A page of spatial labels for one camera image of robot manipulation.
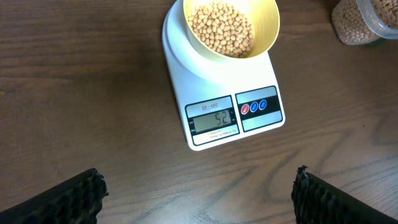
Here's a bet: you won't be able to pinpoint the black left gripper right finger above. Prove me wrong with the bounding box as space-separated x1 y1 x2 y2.
291 165 397 224

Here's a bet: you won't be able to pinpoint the soybeans in yellow bowl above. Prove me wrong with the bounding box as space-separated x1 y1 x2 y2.
188 1 254 58

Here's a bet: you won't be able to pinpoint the yellow plastic bowl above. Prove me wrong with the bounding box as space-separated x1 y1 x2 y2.
183 0 280 61

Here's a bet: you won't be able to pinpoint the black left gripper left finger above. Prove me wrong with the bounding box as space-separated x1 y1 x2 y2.
1 168 108 224

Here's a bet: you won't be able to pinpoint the clear container of soybeans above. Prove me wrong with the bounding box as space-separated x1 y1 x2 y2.
331 0 397 45

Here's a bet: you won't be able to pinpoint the white digital kitchen scale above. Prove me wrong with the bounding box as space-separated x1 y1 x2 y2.
162 1 285 151

